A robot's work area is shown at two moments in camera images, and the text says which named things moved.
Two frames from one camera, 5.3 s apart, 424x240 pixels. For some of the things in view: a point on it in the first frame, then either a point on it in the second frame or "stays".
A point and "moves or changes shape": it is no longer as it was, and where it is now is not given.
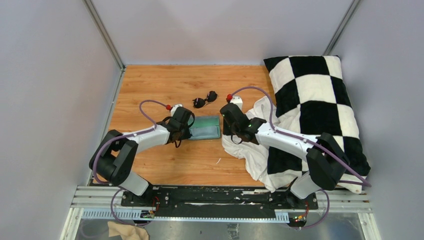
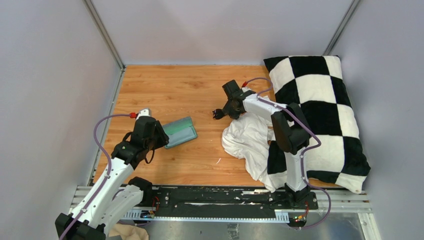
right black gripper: (226, 130) to (235, 115)
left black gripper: (186, 135) to (163, 137)
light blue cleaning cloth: (205, 132) moves or changes shape
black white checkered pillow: (312, 101) stays
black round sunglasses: (199, 103) to (218, 113)
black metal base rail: (211, 204) stays
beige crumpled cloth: (127, 232) stays
